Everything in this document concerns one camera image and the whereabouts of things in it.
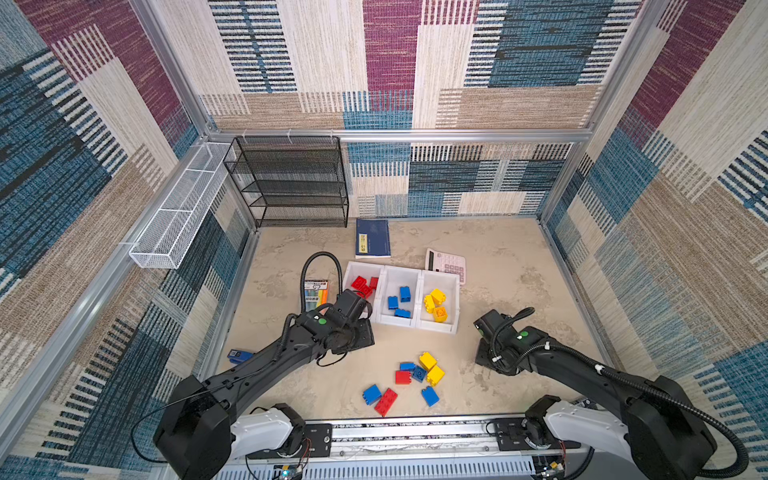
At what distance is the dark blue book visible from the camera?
1.10 metres

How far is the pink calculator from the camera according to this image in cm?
104

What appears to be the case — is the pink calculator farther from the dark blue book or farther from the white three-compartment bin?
the dark blue book

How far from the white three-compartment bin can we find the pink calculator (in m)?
0.02

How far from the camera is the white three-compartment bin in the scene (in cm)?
91
